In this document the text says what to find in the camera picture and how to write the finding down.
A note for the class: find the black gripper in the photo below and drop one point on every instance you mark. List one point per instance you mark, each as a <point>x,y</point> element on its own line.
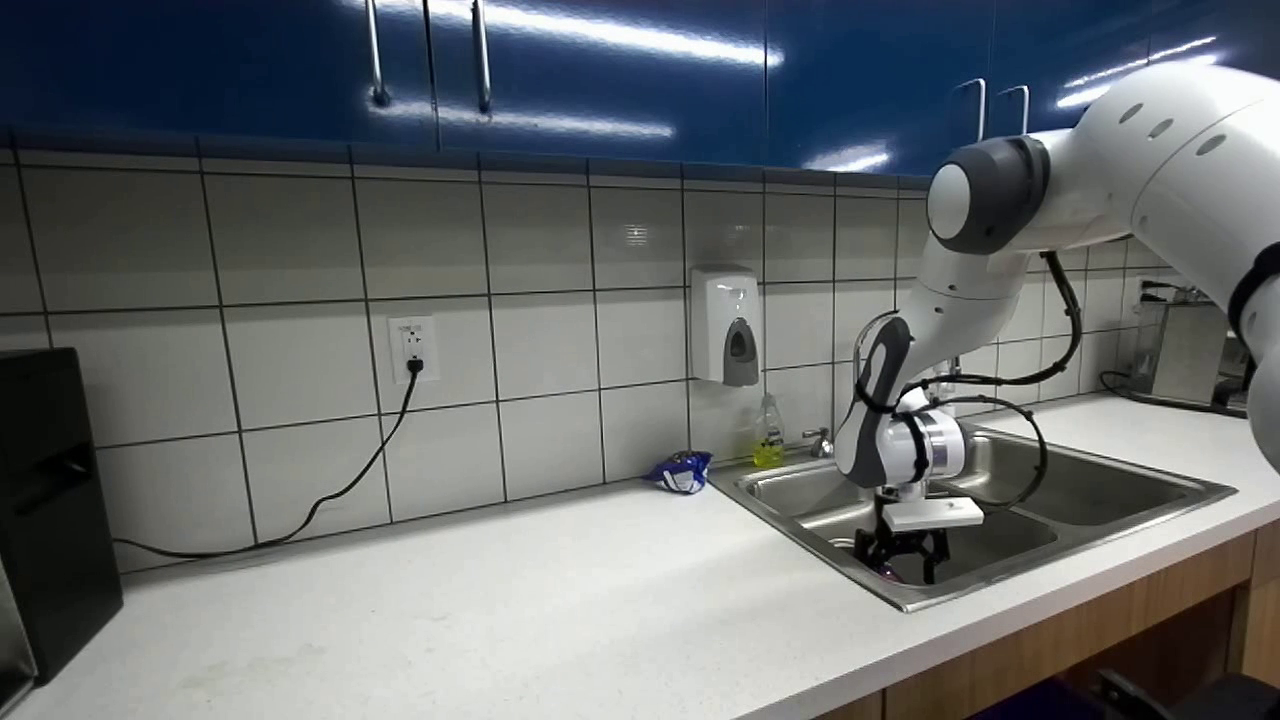
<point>908,542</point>

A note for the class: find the black coffee maker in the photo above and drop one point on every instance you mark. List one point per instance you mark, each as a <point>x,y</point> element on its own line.
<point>53,505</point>

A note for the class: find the wooden base cabinet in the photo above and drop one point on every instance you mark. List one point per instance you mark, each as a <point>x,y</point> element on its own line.
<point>1066,624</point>

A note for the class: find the white wall soap dispenser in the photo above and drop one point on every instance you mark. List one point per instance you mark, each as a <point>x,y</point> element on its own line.
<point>722,322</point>

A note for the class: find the yellow dish soap bottle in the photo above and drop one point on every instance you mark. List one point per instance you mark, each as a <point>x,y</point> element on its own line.
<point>764,451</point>

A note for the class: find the white wall outlet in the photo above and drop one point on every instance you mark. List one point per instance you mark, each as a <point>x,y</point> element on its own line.
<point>415,341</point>

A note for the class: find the stainless steel double sink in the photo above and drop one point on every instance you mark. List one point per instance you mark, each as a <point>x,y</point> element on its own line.
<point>1105,492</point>

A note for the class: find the silver countertop appliance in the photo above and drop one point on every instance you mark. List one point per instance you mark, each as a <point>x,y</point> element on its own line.
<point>1195,354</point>

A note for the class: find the blue snack wrapper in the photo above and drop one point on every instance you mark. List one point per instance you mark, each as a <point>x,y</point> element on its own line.
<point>680,468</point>

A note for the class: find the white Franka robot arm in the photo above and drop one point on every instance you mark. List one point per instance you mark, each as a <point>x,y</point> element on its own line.
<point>1160,144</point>

